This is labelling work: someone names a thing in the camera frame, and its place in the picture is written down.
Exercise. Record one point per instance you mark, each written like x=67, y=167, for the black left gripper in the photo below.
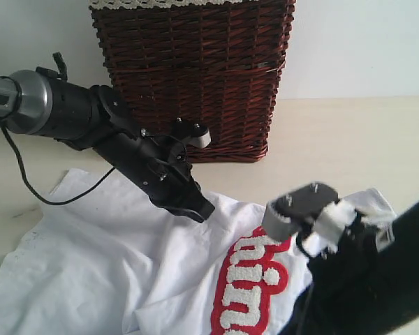
x=155, y=164

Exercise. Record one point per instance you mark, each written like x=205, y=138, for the white t-shirt with red lettering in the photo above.
x=113, y=263

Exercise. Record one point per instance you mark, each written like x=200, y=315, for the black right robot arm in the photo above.
x=360, y=289

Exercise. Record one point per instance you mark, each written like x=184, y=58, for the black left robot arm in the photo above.
x=42, y=102

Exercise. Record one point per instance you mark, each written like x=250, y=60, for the dark red wicker basket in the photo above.
x=217, y=65

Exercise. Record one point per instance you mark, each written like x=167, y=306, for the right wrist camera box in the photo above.
x=296, y=210

